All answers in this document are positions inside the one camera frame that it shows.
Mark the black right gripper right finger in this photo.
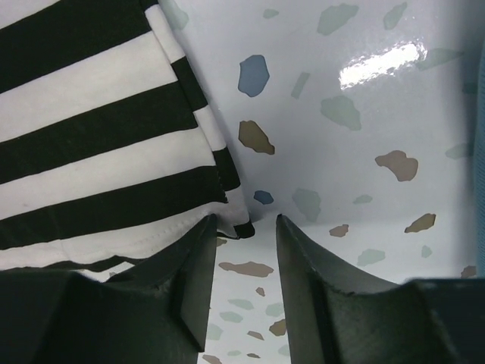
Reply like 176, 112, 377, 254
276, 215, 484, 363

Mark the black white striped tank top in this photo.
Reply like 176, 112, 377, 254
1, 1, 255, 281

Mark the blue ribbed tank top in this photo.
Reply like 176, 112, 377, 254
471, 47, 485, 278

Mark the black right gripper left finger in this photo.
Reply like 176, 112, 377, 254
1, 215, 217, 363

